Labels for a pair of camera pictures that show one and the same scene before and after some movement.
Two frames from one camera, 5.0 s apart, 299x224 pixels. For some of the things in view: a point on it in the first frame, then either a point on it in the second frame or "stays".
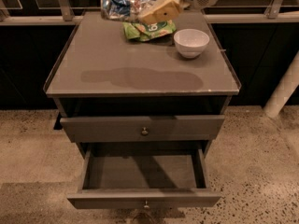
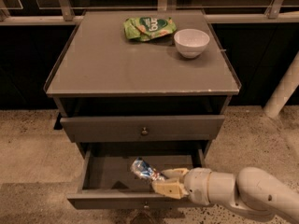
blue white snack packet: x=121 y=7 to x=142 y=168
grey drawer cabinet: x=125 y=99 stays
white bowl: x=191 y=42 stays
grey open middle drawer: x=145 y=177 stays
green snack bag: x=136 y=31 stays
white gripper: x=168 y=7 to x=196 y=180
